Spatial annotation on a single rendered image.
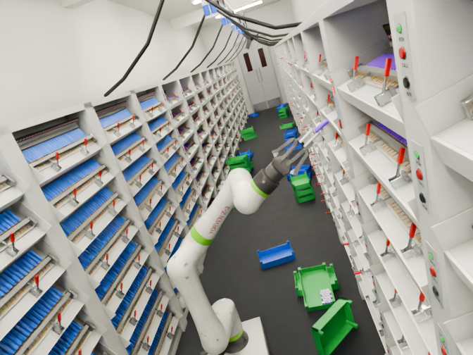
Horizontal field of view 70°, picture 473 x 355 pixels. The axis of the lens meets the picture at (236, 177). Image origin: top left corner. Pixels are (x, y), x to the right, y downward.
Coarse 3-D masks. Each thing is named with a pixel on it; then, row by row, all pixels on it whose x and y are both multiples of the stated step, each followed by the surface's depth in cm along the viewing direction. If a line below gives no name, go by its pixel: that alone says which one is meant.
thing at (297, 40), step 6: (294, 36) 237; (300, 36) 237; (294, 42) 239; (300, 42) 238; (294, 48) 248; (300, 48) 240; (300, 54) 241; (306, 78) 246; (306, 84) 248; (312, 108) 254; (312, 120) 260; (318, 144) 263; (324, 156) 265; (324, 174) 272; (330, 198) 279; (336, 222) 284
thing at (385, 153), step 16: (352, 128) 118; (368, 128) 99; (384, 128) 106; (352, 144) 115; (368, 144) 102; (384, 144) 100; (400, 144) 88; (368, 160) 98; (384, 160) 92; (400, 160) 75; (384, 176) 85; (400, 176) 77; (400, 192) 75; (416, 208) 62; (416, 224) 68
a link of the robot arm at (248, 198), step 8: (240, 184) 136; (248, 184) 132; (232, 192) 138; (240, 192) 132; (248, 192) 130; (256, 192) 129; (240, 200) 131; (248, 200) 130; (256, 200) 130; (264, 200) 132; (240, 208) 132; (248, 208) 131; (256, 208) 132
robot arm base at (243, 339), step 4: (244, 332) 179; (244, 336) 177; (236, 340) 173; (240, 340) 174; (244, 340) 177; (228, 344) 173; (232, 344) 173; (236, 344) 173; (240, 344) 173; (244, 344) 174; (228, 348) 175; (232, 348) 173; (236, 348) 173; (240, 348) 173; (200, 352) 175; (204, 352) 174; (224, 352) 174; (228, 352) 174; (232, 352) 173
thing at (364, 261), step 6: (348, 222) 206; (348, 228) 208; (348, 234) 205; (354, 234) 202; (354, 240) 197; (354, 246) 192; (360, 246) 189; (360, 252) 184; (360, 258) 181; (366, 264) 174; (372, 282) 161; (372, 288) 158
